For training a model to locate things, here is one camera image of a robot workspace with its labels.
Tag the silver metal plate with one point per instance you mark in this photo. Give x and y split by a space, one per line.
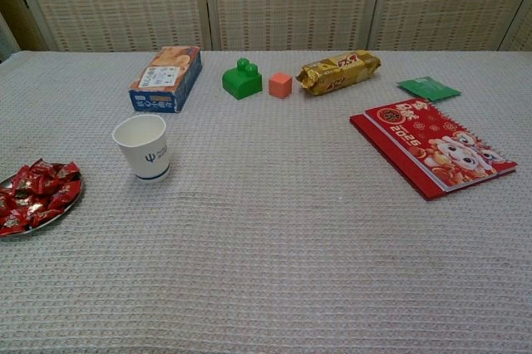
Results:
54 220

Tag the green toy brick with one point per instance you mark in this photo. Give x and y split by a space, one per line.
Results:
241 82

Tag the plate of red candy packets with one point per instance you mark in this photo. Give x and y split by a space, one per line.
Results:
33 196

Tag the red spiral calendar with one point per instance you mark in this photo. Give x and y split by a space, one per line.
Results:
436 150

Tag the green sachet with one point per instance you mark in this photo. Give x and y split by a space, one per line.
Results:
428 88

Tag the gold snack packet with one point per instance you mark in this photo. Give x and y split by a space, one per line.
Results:
336 73

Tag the white paper cup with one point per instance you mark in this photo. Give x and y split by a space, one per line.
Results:
145 158

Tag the white woven tablecloth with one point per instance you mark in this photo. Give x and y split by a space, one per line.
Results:
266 246

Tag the orange cube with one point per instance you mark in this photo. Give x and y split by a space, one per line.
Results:
280 86

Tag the orange and blue biscuit box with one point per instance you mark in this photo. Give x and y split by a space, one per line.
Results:
166 75

